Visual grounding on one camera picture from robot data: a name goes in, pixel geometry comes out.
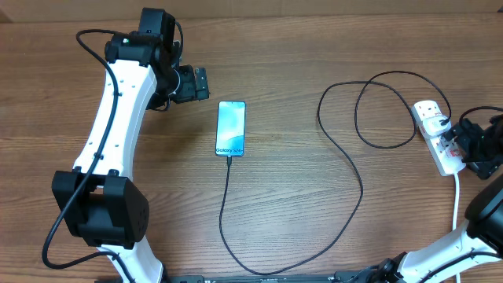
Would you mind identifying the Galaxy smartphone blue screen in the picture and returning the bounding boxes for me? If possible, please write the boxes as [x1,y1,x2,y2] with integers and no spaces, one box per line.
[215,101,246,156]

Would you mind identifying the white power strip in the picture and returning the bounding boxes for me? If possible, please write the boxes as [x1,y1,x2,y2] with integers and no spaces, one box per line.
[412,100,465,176]

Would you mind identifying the black USB charging cable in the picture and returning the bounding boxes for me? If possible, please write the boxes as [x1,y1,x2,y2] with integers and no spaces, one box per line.
[218,70,453,276]

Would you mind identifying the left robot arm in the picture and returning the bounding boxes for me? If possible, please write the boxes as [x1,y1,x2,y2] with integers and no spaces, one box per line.
[52,8,209,282]

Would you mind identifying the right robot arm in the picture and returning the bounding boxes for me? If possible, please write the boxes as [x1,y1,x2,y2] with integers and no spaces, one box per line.
[369,115,502,282]

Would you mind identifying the white charger adapter plug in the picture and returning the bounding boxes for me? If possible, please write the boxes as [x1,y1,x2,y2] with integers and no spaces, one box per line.
[419,116,451,139]

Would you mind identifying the white power strip cord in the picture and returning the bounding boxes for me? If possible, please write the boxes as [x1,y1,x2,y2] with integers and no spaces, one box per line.
[450,172,462,283]

